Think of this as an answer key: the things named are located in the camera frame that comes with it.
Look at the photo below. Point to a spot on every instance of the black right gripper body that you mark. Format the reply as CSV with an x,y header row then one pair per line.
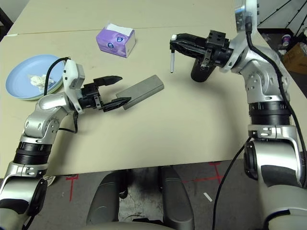
x,y
217,48

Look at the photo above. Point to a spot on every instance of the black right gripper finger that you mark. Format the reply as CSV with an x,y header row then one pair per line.
x,y
192,39
189,51

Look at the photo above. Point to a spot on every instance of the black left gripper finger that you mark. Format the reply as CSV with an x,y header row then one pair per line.
x,y
117,104
109,80

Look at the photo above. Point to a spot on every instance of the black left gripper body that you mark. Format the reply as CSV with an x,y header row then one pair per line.
x,y
90,97

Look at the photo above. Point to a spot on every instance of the white pen black tip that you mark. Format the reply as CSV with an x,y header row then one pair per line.
x,y
172,62

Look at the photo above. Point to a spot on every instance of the grey glasses case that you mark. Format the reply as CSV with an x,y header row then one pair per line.
x,y
144,89

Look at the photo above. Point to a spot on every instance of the white tissue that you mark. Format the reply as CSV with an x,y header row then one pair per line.
x,y
37,80

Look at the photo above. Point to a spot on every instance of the blue plastic plate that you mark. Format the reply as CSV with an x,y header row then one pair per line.
x,y
21,69

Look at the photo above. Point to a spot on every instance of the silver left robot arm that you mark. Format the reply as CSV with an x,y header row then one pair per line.
x,y
40,119

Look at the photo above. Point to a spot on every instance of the black plastic cup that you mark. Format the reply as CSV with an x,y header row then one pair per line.
x,y
201,73

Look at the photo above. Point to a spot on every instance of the purple tissue pack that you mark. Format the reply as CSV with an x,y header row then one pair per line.
x,y
112,42

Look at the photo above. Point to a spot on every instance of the purple white paper cup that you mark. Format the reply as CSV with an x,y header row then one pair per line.
x,y
286,39

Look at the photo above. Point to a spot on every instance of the black tripod stand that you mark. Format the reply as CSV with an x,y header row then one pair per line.
x,y
280,16

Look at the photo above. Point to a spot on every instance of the brown cardboard box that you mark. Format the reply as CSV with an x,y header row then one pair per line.
x,y
296,58

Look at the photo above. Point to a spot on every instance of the grey robot left leg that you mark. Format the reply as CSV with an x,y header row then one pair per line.
x,y
105,201

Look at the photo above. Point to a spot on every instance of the grey robot leg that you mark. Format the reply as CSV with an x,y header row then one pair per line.
x,y
105,201
176,198

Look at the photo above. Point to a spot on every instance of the white tape piece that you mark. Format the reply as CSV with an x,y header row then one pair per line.
x,y
12,35

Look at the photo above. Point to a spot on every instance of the grey robot right leg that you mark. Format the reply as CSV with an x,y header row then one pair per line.
x,y
176,198

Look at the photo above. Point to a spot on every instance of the white floor tape strip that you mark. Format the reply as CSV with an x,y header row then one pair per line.
x,y
208,197

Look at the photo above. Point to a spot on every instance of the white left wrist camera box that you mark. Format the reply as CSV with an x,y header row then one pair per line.
x,y
72,76

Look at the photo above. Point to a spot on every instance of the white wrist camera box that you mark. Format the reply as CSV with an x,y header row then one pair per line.
x,y
72,76
247,16

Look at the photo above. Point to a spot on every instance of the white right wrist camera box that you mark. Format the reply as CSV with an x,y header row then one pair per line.
x,y
247,16

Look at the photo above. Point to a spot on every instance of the wooden side table black frame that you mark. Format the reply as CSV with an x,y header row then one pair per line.
x,y
6,19

